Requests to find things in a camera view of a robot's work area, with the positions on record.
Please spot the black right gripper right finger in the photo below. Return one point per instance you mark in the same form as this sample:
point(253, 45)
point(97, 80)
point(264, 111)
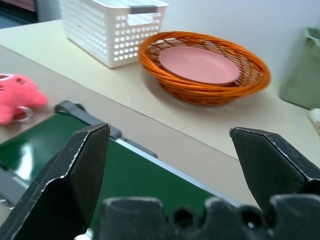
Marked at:
point(272, 165)

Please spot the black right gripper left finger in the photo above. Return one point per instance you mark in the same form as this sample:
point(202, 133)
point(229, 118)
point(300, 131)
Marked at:
point(60, 190)

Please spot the green conveyor belt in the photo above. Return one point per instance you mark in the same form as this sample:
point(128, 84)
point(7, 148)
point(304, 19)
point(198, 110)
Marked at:
point(130, 170)

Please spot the pink plush toy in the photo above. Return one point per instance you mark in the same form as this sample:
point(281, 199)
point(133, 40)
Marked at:
point(15, 97)

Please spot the orange wicker basket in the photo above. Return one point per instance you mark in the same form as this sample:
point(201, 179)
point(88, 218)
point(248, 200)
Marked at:
point(205, 92)

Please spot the pale green container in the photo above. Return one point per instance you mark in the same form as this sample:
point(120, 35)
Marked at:
point(302, 70)

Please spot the pink plate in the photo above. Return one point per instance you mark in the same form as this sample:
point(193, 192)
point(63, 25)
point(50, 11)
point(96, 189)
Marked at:
point(197, 66)

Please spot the white perforated plastic basket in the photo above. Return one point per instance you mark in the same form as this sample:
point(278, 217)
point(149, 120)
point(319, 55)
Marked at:
point(110, 30)

